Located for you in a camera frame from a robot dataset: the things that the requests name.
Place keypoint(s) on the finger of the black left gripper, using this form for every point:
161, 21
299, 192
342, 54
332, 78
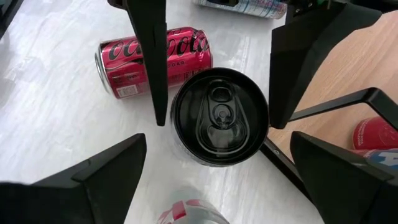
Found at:
155, 46
295, 62

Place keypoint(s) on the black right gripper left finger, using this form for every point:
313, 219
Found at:
93, 193

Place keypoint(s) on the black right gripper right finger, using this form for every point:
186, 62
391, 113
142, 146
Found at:
348, 193

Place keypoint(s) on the red Coca-Cola can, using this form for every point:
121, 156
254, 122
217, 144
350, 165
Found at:
186, 62

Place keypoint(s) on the red Fanta can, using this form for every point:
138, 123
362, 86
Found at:
373, 133

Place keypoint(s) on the blue and silver slim can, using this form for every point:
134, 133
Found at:
248, 7

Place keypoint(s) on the silver Diet Coke can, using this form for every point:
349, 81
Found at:
192, 214

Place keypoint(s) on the wooden shelf board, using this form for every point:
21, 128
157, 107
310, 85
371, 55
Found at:
357, 62

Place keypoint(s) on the black aluminium table frame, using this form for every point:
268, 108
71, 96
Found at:
6, 12

